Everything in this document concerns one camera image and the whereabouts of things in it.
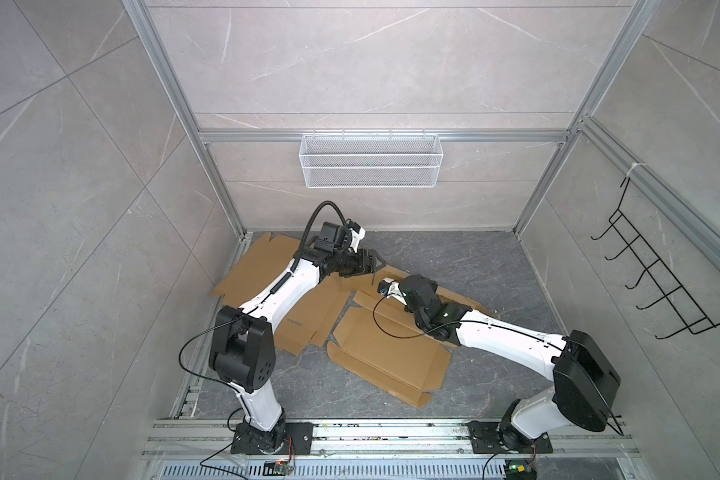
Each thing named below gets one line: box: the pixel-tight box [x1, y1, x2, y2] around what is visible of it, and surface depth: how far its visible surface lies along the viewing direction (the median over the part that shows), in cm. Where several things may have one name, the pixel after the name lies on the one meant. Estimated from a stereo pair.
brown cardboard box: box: [326, 268, 495, 409], surface depth 87 cm
